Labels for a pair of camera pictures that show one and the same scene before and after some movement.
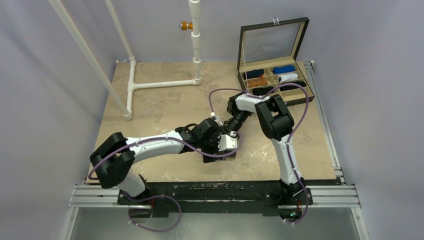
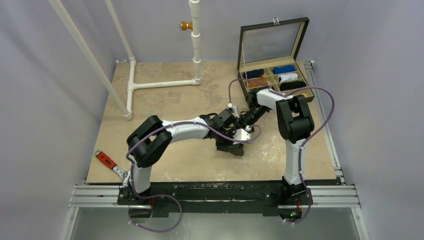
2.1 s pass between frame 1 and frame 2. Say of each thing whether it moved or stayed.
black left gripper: moved
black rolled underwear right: stayed
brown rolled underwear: stayed
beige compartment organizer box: stayed
